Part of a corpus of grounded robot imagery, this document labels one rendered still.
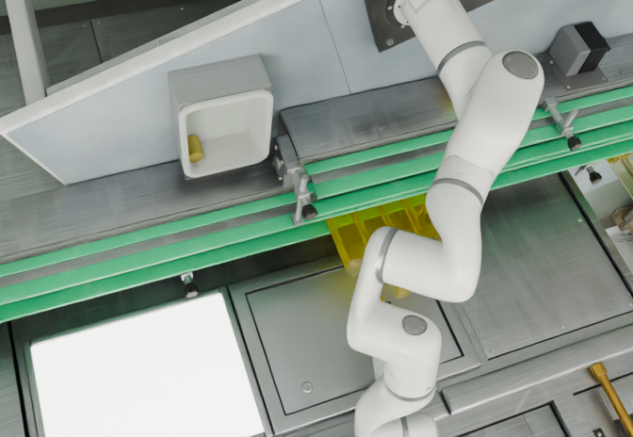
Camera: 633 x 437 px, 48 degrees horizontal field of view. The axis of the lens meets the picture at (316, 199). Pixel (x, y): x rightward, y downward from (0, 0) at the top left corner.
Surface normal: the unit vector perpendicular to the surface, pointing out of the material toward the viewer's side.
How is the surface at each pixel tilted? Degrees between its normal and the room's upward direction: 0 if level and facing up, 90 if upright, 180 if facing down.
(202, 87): 90
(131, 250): 90
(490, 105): 92
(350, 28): 0
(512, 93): 86
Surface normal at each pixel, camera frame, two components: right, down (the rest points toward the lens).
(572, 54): -0.94, 0.24
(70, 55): 0.11, -0.51
